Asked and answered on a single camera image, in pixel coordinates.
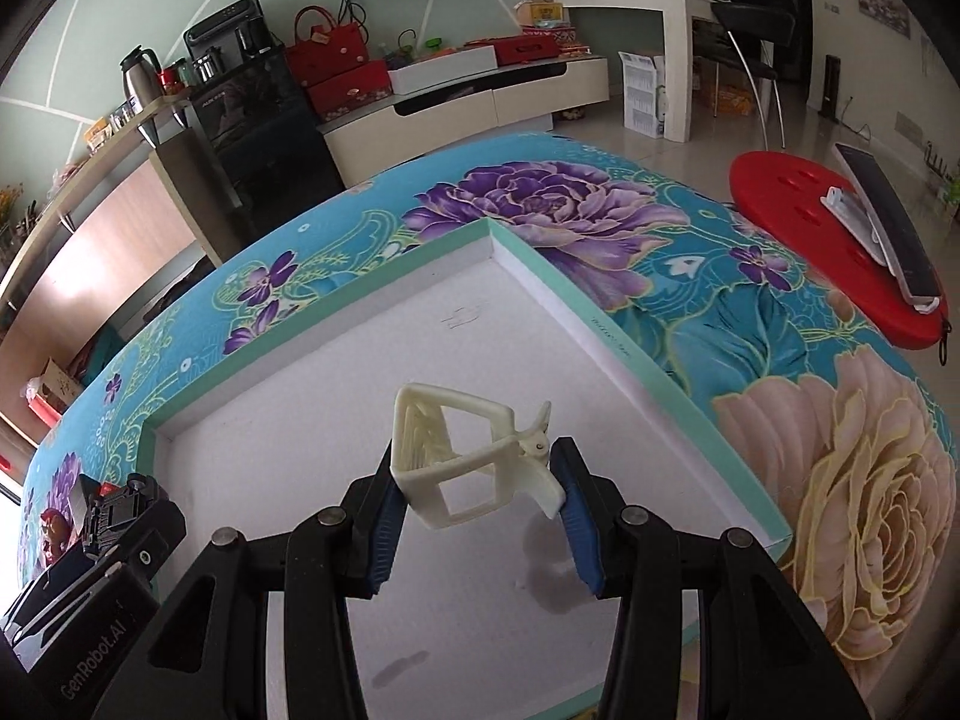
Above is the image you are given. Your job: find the brown pink puppy toy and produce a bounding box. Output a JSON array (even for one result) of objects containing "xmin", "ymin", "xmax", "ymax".
[{"xmin": 39, "ymin": 507, "xmax": 76, "ymax": 567}]

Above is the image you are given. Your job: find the cream plastic clip holder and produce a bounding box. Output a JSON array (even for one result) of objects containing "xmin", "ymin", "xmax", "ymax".
[{"xmin": 391, "ymin": 382, "xmax": 566, "ymax": 530}]

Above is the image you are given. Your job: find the floral blue tablecloth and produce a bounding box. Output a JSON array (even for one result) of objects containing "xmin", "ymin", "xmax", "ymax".
[{"xmin": 16, "ymin": 133, "xmax": 958, "ymax": 692}]

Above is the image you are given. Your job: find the red paper bag floor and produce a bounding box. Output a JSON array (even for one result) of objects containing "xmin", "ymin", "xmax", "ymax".
[{"xmin": 25, "ymin": 359, "xmax": 83, "ymax": 427}]

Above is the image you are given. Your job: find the mint white tray box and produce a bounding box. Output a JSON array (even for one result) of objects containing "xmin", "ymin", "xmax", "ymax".
[{"xmin": 138, "ymin": 218, "xmax": 793, "ymax": 720}]

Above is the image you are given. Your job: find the wooden shelf desk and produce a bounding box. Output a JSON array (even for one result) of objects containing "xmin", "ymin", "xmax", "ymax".
[{"xmin": 2, "ymin": 93, "xmax": 244, "ymax": 444}]

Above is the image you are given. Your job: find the black phone on stand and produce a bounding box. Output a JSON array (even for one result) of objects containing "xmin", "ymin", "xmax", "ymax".
[{"xmin": 820, "ymin": 142, "xmax": 944, "ymax": 316}]

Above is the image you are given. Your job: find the red round stool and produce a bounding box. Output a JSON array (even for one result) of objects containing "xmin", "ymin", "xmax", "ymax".
[{"xmin": 729, "ymin": 151, "xmax": 949, "ymax": 349}]

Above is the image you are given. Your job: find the black cabinet appliance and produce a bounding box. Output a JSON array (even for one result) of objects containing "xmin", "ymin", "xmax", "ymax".
[{"xmin": 182, "ymin": 0, "xmax": 345, "ymax": 226}]

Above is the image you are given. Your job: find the white cardboard box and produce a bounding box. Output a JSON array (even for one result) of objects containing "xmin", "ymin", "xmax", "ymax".
[{"xmin": 620, "ymin": 52, "xmax": 667, "ymax": 140}]

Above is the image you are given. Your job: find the steel thermos kettle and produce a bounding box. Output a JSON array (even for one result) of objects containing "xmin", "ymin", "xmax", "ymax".
[{"xmin": 121, "ymin": 46, "xmax": 164, "ymax": 114}]

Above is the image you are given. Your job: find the white tv stand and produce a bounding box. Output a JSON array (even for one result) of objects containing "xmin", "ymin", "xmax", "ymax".
[{"xmin": 322, "ymin": 57, "xmax": 608, "ymax": 187}]

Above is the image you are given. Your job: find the red gift bag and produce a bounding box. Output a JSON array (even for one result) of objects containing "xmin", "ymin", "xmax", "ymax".
[{"xmin": 285, "ymin": 5, "xmax": 392, "ymax": 122}]

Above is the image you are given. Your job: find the black chair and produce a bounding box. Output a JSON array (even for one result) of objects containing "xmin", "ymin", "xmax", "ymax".
[{"xmin": 711, "ymin": 2, "xmax": 796, "ymax": 149}]

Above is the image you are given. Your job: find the white desk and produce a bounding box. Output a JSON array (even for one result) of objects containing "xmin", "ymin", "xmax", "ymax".
[{"xmin": 555, "ymin": 0, "xmax": 715, "ymax": 143}]

